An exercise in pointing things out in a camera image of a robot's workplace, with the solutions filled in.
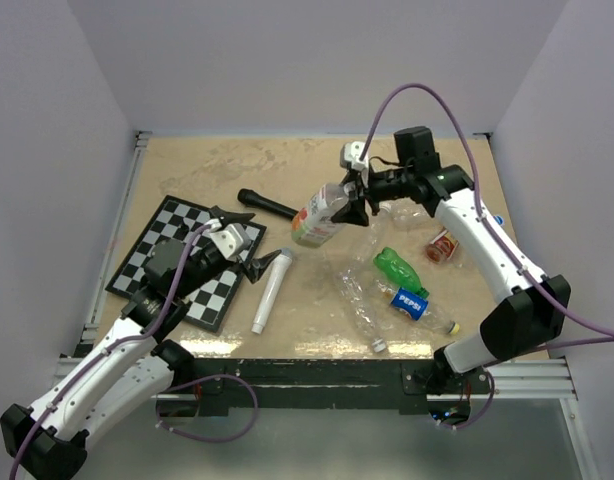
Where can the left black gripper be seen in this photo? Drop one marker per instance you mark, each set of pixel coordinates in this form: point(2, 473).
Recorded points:
point(256, 265)

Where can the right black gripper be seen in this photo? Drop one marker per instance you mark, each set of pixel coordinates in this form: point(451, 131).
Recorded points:
point(354, 211)

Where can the white label tea bottle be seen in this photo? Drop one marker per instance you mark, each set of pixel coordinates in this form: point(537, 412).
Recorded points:
point(312, 226)

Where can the clear Pocari Sweat bottle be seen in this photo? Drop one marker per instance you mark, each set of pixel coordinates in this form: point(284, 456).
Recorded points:
point(405, 215)

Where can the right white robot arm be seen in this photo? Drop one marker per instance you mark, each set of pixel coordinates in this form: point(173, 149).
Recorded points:
point(529, 303)

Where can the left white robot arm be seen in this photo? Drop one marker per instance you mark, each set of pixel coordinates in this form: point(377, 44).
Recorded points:
point(51, 437)

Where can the green plastic bottle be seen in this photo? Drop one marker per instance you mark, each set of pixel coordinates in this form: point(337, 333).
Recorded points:
point(400, 272)

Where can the red label tea bottle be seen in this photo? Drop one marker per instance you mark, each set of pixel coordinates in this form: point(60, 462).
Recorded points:
point(442, 247)

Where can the Pepsi label clear bottle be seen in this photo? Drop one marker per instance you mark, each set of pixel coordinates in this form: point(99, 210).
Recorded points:
point(417, 309)

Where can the black microphone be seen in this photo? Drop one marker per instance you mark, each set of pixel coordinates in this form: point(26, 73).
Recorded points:
point(252, 199)

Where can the white microphone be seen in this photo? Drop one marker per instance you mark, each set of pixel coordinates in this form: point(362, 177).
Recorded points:
point(279, 268)

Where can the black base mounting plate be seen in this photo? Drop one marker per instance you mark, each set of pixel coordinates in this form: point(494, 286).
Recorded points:
point(375, 384)

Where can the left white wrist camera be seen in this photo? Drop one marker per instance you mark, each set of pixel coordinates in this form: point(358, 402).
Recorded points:
point(231, 241)

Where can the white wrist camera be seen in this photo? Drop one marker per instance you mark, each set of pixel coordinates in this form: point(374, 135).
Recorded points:
point(231, 241)
point(352, 156)

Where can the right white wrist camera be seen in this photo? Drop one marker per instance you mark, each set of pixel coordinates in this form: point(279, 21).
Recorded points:
point(352, 156)

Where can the aluminium frame rail left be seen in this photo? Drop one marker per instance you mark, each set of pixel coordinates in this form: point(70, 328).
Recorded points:
point(95, 310)

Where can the aluminium frame rail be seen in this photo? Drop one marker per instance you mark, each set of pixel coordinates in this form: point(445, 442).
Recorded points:
point(533, 380)
point(95, 310)

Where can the aluminium frame rail right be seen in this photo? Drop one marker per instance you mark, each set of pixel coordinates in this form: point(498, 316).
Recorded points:
point(533, 380)

